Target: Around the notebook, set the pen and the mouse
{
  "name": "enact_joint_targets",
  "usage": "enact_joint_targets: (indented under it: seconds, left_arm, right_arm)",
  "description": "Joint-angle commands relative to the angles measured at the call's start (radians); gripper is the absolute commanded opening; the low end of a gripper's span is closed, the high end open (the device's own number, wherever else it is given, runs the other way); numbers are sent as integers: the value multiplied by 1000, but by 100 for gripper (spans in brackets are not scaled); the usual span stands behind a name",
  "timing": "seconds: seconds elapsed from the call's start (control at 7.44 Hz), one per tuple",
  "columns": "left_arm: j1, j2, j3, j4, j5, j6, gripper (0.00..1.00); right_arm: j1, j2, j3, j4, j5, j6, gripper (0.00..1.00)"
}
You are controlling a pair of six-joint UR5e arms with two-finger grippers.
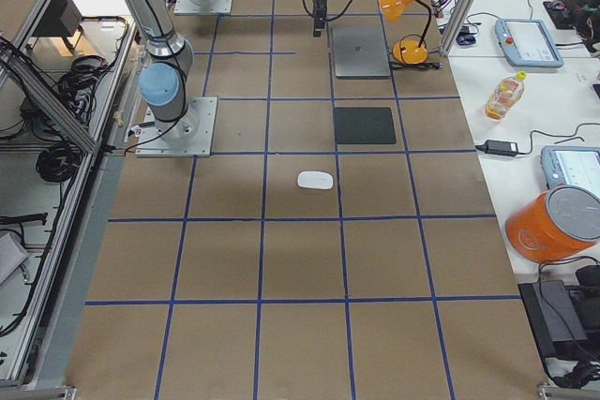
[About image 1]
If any blue teach pendant far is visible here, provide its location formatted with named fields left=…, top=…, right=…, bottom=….
left=494, top=19, right=563, bottom=68

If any blue teach pendant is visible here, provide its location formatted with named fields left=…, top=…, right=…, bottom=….
left=540, top=146, right=600, bottom=197
left=494, top=19, right=563, bottom=68

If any blue teach pendant near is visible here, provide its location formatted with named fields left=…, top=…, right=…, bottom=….
left=540, top=146, right=600, bottom=197

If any silver laptop notebook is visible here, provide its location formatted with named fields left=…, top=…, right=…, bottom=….
left=332, top=25, right=390, bottom=80

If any white computer mouse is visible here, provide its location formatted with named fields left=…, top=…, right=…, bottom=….
left=296, top=170, right=334, bottom=190

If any orange bucket grey lid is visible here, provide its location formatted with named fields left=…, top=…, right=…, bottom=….
left=505, top=185, right=599, bottom=262

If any orange desk lamp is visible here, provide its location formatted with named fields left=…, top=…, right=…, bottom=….
left=378, top=0, right=432, bottom=66

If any black lamp power cable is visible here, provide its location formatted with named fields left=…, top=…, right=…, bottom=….
left=389, top=60, right=443, bottom=70

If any black power adapter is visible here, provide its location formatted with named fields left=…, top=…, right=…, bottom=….
left=478, top=140, right=519, bottom=157

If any yellow drink bottle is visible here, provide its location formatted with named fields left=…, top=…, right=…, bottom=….
left=485, top=71, right=528, bottom=120

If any black mousepad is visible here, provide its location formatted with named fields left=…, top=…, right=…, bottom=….
left=334, top=107, right=397, bottom=144

